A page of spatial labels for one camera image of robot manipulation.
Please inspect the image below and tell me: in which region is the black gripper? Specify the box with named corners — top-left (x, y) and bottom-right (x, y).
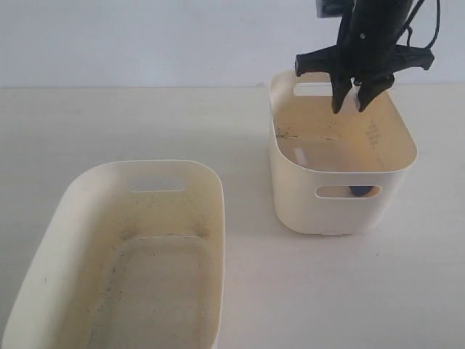
top-left (294, 10), bottom-right (435, 114)

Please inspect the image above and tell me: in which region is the blue-capped tube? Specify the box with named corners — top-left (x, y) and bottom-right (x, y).
top-left (349, 185), bottom-right (374, 197)

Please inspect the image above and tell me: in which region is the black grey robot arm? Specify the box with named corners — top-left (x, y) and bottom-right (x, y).
top-left (294, 1), bottom-right (436, 113)

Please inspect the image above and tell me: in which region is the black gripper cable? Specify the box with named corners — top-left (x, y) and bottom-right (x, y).
top-left (403, 0), bottom-right (444, 50)

